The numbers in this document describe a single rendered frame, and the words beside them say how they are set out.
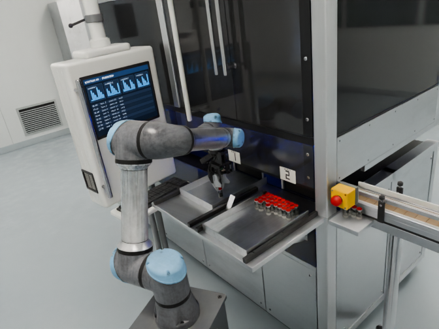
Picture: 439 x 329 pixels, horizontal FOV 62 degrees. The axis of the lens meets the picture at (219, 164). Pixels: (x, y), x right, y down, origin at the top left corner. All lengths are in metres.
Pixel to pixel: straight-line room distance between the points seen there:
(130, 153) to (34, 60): 5.42
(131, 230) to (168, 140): 0.32
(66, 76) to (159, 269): 1.03
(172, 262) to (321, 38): 0.85
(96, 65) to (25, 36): 4.62
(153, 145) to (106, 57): 0.91
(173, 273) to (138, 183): 0.29
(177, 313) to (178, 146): 0.52
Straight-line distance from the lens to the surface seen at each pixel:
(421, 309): 2.49
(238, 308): 2.41
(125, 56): 1.96
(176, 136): 1.09
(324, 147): 1.39
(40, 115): 6.55
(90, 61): 1.87
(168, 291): 1.18
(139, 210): 1.19
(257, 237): 1.43
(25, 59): 6.46
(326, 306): 1.83
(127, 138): 1.13
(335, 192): 1.43
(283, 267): 1.89
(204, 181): 1.88
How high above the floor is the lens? 1.72
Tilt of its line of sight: 24 degrees down
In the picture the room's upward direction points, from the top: 8 degrees counter-clockwise
